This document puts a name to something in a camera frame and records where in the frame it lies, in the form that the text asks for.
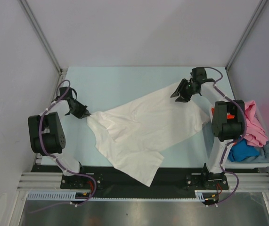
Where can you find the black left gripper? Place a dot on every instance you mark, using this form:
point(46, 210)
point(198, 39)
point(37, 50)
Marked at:
point(83, 109)

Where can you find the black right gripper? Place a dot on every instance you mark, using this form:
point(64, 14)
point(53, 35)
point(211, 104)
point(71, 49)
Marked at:
point(183, 98)

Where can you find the white t shirt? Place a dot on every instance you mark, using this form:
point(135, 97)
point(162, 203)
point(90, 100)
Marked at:
point(132, 135)

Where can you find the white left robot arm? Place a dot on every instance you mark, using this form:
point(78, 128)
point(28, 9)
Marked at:
point(46, 133)

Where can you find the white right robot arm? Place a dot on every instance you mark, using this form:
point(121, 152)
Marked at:
point(212, 93)

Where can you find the orange t shirt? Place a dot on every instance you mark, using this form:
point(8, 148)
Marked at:
point(230, 116)

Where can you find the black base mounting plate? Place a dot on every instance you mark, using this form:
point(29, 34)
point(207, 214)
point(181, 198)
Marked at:
point(168, 183)

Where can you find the white perforated laundry basket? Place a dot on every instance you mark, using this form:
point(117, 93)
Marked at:
point(228, 132)

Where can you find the pink t shirt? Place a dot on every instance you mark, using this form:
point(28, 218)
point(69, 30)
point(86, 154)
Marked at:
point(255, 133)

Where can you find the light blue t shirt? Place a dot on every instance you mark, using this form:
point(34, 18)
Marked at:
point(257, 154)

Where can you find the white slotted cable duct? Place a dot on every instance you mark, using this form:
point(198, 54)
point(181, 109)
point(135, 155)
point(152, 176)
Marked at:
point(74, 196)

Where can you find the aluminium frame rail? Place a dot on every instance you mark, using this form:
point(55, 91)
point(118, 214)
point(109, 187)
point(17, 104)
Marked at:
point(43, 181)

